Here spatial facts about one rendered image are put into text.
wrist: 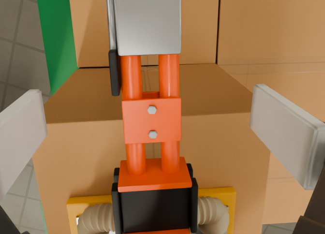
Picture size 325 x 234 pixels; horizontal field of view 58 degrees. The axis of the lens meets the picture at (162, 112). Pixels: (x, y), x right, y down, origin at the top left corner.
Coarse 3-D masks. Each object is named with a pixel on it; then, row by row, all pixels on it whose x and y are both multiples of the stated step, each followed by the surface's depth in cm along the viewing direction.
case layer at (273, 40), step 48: (96, 0) 77; (192, 0) 78; (240, 0) 79; (288, 0) 80; (96, 48) 81; (192, 48) 83; (240, 48) 84; (288, 48) 85; (288, 96) 90; (288, 192) 103
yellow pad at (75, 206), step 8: (72, 200) 49; (80, 200) 49; (88, 200) 49; (96, 200) 49; (104, 200) 49; (72, 208) 49; (80, 208) 49; (72, 216) 49; (72, 224) 50; (72, 232) 51; (112, 232) 51
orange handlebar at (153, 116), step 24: (120, 72) 30; (168, 72) 30; (144, 96) 33; (168, 96) 31; (144, 120) 31; (168, 120) 31; (144, 144) 33; (168, 144) 33; (144, 168) 34; (168, 168) 34
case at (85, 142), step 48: (96, 96) 58; (192, 96) 56; (240, 96) 55; (48, 144) 47; (96, 144) 47; (192, 144) 49; (240, 144) 49; (48, 192) 50; (96, 192) 50; (240, 192) 53
